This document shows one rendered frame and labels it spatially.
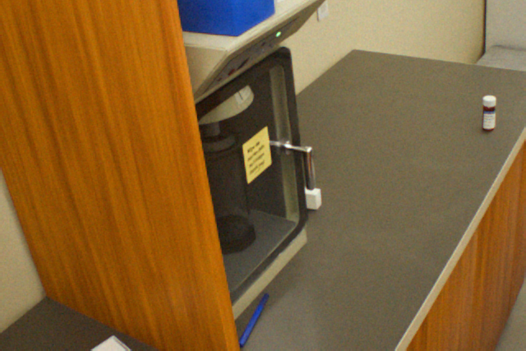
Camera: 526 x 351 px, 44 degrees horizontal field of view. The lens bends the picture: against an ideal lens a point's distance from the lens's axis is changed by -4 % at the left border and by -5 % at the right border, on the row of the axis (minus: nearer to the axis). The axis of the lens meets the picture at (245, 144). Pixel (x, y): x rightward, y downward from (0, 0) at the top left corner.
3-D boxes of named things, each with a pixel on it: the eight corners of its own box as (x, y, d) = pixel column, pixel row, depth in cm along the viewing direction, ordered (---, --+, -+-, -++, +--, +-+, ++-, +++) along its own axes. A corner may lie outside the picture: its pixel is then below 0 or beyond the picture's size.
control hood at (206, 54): (171, 105, 98) (159, 41, 94) (285, 30, 121) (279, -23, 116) (235, 117, 92) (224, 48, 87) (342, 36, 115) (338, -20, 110)
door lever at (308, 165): (295, 181, 131) (288, 187, 129) (290, 137, 127) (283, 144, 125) (319, 187, 128) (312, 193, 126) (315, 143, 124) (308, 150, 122)
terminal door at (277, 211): (219, 315, 119) (179, 115, 100) (305, 224, 140) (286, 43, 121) (223, 316, 118) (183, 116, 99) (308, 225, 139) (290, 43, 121)
